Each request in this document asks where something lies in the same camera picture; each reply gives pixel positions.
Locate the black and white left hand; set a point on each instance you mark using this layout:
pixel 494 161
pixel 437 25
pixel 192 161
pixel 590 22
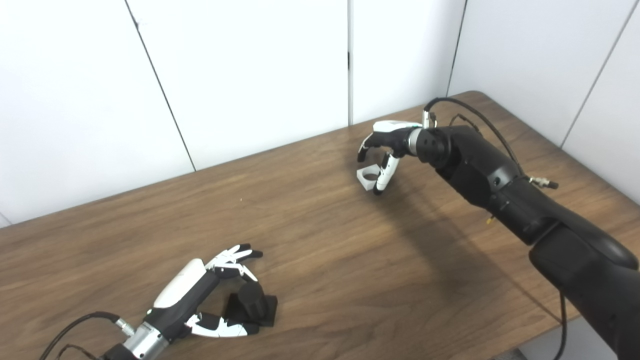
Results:
pixel 177 295

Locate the black and white right hand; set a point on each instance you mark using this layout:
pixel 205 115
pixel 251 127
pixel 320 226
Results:
pixel 395 137

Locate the white square piece with hole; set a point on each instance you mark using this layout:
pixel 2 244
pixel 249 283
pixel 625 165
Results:
pixel 364 182

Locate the black peg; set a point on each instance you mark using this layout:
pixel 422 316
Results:
pixel 252 302

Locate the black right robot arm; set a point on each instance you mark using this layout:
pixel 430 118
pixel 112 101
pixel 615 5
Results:
pixel 525 205

